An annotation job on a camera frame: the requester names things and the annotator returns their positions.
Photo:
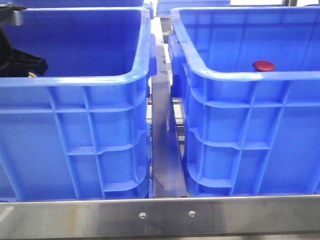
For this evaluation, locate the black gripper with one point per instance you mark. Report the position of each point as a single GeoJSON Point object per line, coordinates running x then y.
{"type": "Point", "coordinates": [21, 63]}

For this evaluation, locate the yellow mushroom push button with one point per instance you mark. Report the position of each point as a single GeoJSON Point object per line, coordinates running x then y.
{"type": "Point", "coordinates": [32, 75]}

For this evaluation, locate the red mushroom push button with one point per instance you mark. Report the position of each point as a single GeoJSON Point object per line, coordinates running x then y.
{"type": "Point", "coordinates": [263, 66]}

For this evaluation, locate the blue far-left plastic bin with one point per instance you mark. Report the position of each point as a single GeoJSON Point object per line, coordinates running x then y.
{"type": "Point", "coordinates": [82, 4]}

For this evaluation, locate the blue source plastic bin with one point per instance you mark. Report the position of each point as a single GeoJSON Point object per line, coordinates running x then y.
{"type": "Point", "coordinates": [80, 131]}

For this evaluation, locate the blue crate background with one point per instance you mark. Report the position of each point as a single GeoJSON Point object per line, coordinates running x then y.
{"type": "Point", "coordinates": [164, 7]}

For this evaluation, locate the blue target plastic bin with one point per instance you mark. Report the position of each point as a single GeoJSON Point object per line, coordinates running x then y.
{"type": "Point", "coordinates": [248, 133]}

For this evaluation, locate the metal divider rail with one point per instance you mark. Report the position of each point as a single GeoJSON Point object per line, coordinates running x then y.
{"type": "Point", "coordinates": [167, 172]}

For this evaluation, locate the metal shelf front rail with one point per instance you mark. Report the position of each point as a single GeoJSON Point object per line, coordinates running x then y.
{"type": "Point", "coordinates": [161, 217]}

